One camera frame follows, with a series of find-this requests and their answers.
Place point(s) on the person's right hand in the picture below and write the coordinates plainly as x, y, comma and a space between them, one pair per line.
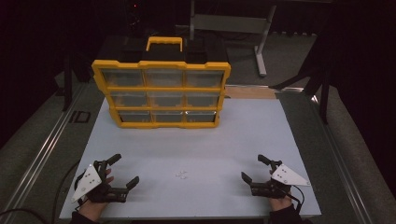
280, 203

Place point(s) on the set of clear organizer drawers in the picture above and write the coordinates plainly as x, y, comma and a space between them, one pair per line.
202, 79

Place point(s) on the wooden board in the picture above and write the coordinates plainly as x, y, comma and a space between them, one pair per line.
249, 92

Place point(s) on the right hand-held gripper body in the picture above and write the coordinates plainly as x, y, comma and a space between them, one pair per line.
288, 177

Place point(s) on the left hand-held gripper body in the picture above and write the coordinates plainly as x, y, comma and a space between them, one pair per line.
88, 182

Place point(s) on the clear plastic drawer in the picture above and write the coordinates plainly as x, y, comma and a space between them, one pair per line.
165, 99

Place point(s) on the grey metal desk frame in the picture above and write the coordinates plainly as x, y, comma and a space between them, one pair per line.
230, 24

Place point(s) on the aluminium rail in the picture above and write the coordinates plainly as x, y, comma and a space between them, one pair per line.
339, 155
40, 158
289, 89

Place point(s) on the yellow black organizer cabinet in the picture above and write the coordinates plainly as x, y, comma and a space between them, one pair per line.
162, 64

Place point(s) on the black tripod stand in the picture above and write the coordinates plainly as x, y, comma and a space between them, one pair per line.
324, 99

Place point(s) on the person's left hand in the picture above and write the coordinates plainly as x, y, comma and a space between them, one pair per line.
93, 210

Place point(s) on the black metal stand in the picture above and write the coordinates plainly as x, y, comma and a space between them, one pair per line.
67, 90

